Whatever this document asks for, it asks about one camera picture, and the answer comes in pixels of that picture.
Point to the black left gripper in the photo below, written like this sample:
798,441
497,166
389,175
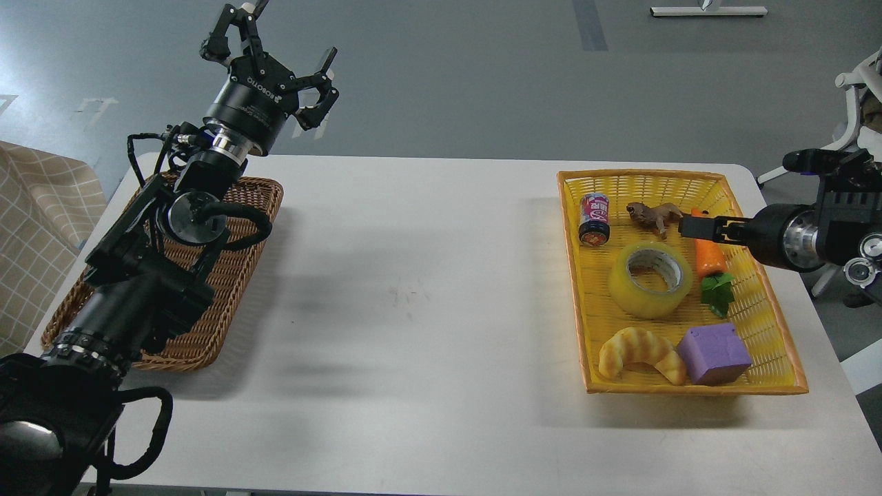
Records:
251,103

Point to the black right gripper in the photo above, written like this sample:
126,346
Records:
780,235

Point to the yellow tape roll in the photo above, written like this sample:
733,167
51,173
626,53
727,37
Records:
649,279

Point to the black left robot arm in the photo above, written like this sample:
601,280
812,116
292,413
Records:
64,411

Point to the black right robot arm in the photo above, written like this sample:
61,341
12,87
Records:
841,228

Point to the orange toy carrot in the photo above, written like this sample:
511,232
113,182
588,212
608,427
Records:
715,281

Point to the brown toy animal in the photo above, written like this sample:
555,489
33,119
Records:
655,218

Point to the yellow plastic basket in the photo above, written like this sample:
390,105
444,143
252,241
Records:
756,314

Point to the purple foam cube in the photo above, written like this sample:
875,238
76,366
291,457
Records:
714,354

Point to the small drink can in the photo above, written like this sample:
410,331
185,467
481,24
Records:
594,229

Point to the toy croissant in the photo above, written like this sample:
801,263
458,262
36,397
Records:
632,345

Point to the person in white clothes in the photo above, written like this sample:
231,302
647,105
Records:
869,138

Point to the white office chair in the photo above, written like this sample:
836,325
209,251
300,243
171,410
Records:
845,136

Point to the white stand base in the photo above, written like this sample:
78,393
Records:
709,12

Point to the brown wicker basket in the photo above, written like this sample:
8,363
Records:
229,278

